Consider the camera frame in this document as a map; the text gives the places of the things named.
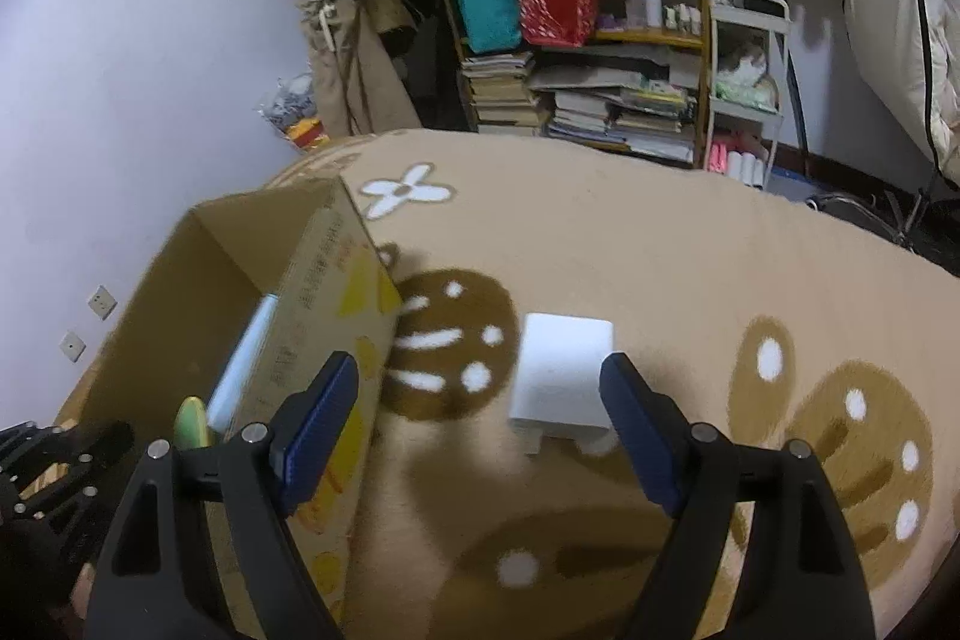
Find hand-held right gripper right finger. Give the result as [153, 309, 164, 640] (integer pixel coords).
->
[598, 351, 875, 640]

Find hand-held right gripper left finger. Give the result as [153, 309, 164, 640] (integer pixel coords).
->
[82, 351, 361, 640]

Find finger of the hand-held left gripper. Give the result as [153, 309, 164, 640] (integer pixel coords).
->
[0, 419, 136, 536]

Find light blue handheld device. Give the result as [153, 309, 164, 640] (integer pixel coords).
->
[206, 295, 278, 431]

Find white power adapter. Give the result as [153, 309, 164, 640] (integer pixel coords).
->
[508, 312, 616, 456]

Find brown cardboard box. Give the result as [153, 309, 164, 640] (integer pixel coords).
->
[52, 175, 406, 640]

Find row of pink white bottles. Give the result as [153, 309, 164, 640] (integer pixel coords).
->
[709, 134, 770, 187]

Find pile of books and papers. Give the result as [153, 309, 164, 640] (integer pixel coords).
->
[525, 44, 698, 161]

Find bag of plush toys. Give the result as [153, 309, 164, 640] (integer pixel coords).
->
[259, 74, 331, 154]

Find white metal cart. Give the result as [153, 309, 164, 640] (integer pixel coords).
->
[705, 0, 792, 191]

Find beige coat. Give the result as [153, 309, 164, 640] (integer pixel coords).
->
[300, 0, 425, 139]

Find pale green packets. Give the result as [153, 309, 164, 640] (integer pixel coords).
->
[712, 74, 777, 109]

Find stack of old books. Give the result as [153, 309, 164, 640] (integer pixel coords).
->
[457, 51, 545, 135]

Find dark garment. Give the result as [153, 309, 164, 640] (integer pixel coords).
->
[375, 0, 470, 131]

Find white brown plush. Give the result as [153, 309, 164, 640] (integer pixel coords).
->
[716, 32, 770, 79]

